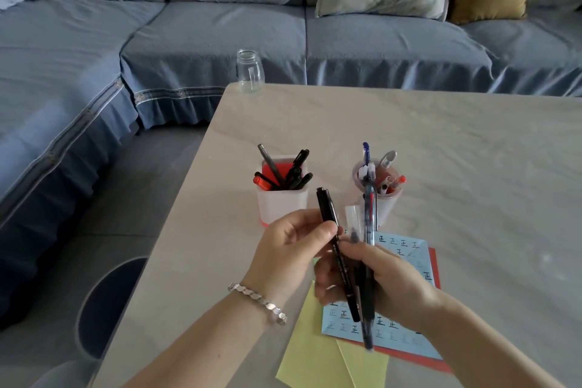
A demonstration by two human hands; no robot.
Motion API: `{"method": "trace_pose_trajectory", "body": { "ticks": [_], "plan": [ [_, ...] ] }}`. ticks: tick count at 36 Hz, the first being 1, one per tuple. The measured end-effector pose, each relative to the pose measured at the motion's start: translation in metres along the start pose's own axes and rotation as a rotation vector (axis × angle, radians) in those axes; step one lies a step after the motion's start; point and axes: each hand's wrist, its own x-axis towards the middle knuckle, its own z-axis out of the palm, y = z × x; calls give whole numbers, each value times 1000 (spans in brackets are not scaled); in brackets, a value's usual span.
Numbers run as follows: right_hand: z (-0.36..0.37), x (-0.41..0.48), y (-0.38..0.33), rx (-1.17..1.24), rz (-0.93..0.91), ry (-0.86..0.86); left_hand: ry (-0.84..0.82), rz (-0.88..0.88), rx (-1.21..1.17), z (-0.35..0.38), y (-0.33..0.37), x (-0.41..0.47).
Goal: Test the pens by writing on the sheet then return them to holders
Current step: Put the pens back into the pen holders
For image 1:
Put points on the person's left hand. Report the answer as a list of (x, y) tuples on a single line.
[(282, 260)]

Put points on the person's right hand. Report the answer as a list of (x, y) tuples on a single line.
[(400, 292)]

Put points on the red paper sheet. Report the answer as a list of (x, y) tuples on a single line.
[(434, 265)]

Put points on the blue paper with writing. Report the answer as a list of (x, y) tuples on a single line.
[(409, 342)]

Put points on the square white red pen holder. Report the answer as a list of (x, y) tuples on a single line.
[(277, 208)]

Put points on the black marker pen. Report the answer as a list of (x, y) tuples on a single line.
[(327, 210)]

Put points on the thin black fineliner pen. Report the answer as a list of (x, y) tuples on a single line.
[(268, 179)]

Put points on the black marker with barcode label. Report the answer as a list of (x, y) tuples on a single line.
[(304, 181)]

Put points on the thick black grey marker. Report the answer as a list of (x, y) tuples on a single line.
[(292, 174)]

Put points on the round pink pen holder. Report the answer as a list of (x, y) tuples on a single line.
[(386, 206)]

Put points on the long grey pen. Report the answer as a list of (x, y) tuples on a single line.
[(269, 162)]

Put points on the yellow paper sheet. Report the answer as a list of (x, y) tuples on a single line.
[(309, 356)]

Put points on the black brush pen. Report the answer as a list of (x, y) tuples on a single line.
[(301, 158)]

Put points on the white pen with black label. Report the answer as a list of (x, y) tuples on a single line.
[(365, 171)]

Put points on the white pen with blue cap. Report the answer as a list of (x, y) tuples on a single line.
[(366, 152)]

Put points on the person's left forearm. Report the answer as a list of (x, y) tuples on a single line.
[(204, 351)]

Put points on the person's right forearm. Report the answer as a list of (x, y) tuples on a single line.
[(482, 351)]

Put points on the clear glass jar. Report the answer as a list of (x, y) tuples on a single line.
[(250, 71)]

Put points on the blue covered sofa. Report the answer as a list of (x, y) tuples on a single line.
[(182, 51)]

